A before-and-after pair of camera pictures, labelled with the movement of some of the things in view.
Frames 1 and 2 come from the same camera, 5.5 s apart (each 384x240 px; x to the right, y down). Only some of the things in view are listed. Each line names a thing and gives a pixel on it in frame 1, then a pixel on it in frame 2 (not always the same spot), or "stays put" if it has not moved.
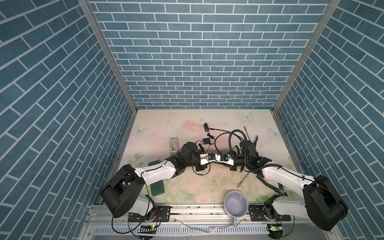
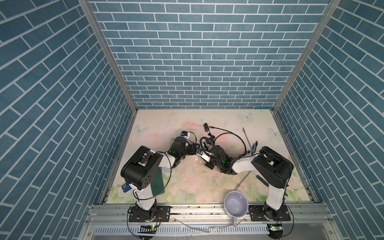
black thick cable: [229, 148] → [234, 134]
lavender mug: [236, 204] stays put
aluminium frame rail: [193, 223] stays put
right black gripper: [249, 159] → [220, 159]
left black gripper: [197, 153] → [193, 148]
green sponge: [157, 188] stays put
